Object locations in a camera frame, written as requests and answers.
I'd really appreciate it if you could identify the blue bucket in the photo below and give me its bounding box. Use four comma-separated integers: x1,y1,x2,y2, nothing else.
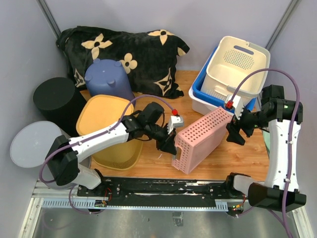
84,59,134,101

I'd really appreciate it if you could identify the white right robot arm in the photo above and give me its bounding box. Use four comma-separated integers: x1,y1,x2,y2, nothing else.
224,85,307,212

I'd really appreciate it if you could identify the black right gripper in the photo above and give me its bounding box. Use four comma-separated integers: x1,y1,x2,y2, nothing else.
226,103,268,145

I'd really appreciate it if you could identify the aluminium frame rail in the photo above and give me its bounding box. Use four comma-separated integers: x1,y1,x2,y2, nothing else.
265,0,302,51
36,0,61,38

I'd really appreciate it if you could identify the yellow slatted basket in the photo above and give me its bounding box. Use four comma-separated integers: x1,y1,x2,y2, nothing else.
76,95,143,170

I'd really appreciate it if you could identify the pink small tray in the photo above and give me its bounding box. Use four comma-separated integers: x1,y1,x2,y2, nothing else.
171,107,232,175

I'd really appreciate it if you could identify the beige perforated basket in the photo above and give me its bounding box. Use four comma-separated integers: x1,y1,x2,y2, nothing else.
201,36,270,100

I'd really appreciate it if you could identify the black large bucket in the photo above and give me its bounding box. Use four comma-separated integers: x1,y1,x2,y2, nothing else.
33,77,87,137

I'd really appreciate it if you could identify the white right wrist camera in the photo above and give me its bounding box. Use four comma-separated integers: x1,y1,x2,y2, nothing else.
224,95,244,119

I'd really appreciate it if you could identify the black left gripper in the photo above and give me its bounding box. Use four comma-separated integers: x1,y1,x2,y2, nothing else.
145,122,177,155

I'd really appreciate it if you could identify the right aluminium frame rail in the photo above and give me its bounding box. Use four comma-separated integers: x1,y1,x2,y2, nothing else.
265,0,302,51

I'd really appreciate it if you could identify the green cloth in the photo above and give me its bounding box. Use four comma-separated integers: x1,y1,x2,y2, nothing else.
262,130,270,156

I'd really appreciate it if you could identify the blue rimmed white tub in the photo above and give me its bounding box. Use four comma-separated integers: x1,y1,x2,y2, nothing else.
188,46,257,116

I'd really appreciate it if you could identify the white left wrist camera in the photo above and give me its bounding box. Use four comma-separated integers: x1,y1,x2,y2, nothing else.
167,109,184,134

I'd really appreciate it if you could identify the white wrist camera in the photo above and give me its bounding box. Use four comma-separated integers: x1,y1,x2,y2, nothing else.
167,109,184,134
224,95,244,119

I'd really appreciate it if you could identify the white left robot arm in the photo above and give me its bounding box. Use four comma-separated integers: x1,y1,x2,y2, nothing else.
44,102,184,196

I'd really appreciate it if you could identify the black floral pillow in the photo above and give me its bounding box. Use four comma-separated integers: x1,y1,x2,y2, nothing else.
55,26,190,99

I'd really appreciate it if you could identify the black mounting rail plate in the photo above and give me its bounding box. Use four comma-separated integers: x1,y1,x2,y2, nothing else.
77,177,244,207

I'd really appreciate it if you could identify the grey bucket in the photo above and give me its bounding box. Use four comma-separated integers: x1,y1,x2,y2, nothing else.
9,120,92,191

